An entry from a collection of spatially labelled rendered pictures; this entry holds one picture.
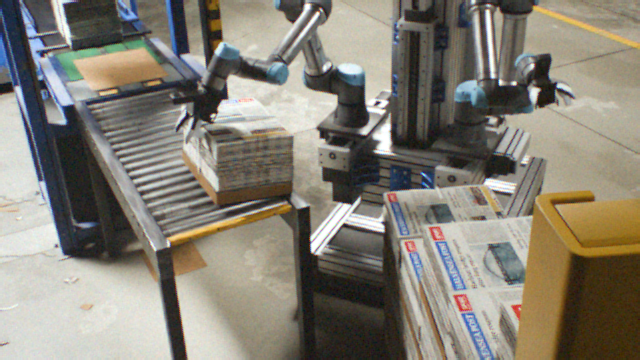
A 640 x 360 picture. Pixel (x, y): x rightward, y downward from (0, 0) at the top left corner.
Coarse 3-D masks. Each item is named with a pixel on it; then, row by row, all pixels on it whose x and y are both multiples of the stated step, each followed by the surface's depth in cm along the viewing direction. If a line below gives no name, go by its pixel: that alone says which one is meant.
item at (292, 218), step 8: (184, 80) 361; (184, 88) 354; (192, 88) 352; (296, 192) 266; (288, 200) 262; (296, 200) 262; (304, 200) 261; (296, 208) 257; (304, 208) 258; (288, 216) 267; (296, 216) 259; (304, 216) 260; (288, 224) 269; (296, 224) 261; (304, 224) 261; (296, 232) 263; (304, 232) 263
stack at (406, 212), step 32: (416, 192) 258; (448, 192) 258; (480, 192) 257; (384, 224) 265; (416, 224) 241; (384, 256) 267; (416, 256) 226; (384, 288) 275; (416, 288) 214; (384, 320) 287; (416, 320) 218; (384, 352) 289; (416, 352) 223
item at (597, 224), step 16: (560, 208) 59; (576, 208) 58; (592, 208) 58; (608, 208) 58; (624, 208) 58; (576, 224) 57; (592, 224) 56; (608, 224) 56; (624, 224) 56; (592, 240) 55; (608, 240) 55; (624, 240) 55
